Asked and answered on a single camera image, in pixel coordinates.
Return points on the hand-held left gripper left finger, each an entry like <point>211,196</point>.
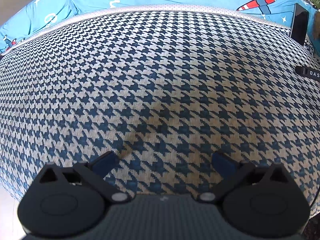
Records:
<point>106,162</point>

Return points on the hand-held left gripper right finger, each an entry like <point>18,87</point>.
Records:
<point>222,163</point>

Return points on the black smartphone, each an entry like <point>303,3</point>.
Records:
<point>300,25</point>

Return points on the houndstooth sofa mat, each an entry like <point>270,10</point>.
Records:
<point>150,80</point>

